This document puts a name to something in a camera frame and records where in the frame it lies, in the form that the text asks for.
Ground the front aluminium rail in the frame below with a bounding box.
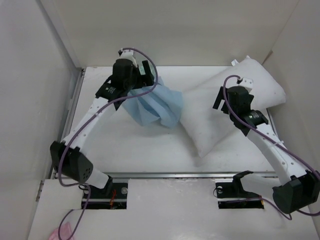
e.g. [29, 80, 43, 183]
[51, 170, 280, 180]

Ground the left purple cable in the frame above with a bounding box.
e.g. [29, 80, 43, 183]
[57, 47, 159, 240]

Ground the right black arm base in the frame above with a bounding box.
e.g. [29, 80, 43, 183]
[213, 170, 264, 210]

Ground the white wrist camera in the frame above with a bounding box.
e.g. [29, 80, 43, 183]
[118, 48, 138, 67]
[236, 77, 254, 93]

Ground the pink cloth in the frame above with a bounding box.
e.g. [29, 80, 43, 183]
[48, 222, 73, 240]

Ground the white pillow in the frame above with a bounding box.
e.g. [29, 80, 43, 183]
[178, 55, 287, 159]

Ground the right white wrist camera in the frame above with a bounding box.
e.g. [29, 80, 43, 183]
[236, 77, 254, 93]

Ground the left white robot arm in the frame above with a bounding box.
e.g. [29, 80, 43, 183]
[49, 55, 159, 199]

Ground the light blue pillowcase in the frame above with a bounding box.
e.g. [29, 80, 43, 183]
[121, 77, 184, 128]

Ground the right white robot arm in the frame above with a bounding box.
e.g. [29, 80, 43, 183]
[213, 86, 320, 214]

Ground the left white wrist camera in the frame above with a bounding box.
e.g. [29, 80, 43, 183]
[118, 48, 138, 67]

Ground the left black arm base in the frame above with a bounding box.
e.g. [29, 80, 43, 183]
[86, 182, 128, 210]

